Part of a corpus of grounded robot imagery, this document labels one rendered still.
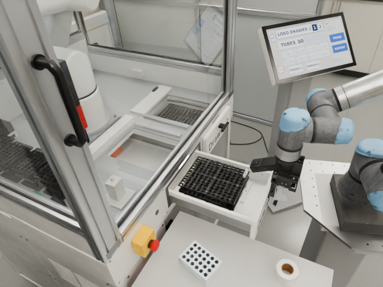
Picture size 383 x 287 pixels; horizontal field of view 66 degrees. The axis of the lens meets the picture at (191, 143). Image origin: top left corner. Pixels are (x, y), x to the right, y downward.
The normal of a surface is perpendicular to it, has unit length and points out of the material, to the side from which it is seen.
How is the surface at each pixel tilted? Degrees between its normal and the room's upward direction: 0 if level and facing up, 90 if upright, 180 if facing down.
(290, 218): 0
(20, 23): 90
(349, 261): 90
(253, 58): 90
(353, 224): 90
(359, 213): 3
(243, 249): 0
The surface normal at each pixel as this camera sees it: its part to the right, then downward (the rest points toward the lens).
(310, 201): -0.05, -0.77
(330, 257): -0.18, 0.63
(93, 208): 0.89, 0.26
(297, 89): 0.34, 0.59
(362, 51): -0.51, 0.57
